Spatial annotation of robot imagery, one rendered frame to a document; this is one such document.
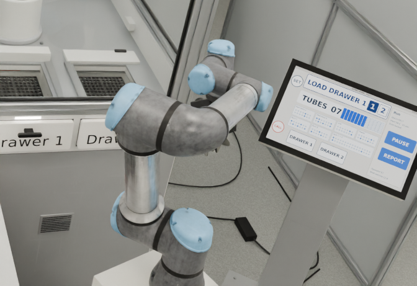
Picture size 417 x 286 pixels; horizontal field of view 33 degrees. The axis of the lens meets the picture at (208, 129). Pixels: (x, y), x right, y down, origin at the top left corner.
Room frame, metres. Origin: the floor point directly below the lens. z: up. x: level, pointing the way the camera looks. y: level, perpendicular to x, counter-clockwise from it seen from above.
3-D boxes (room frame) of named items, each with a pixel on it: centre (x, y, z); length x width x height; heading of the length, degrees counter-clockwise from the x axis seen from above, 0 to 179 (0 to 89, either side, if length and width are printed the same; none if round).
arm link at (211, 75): (1.65, 0.03, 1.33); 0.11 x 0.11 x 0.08; 76
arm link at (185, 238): (1.38, -0.03, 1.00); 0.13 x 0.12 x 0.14; 76
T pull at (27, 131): (1.75, 0.53, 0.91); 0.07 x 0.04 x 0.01; 121
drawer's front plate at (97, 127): (1.94, 0.28, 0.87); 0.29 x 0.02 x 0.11; 121
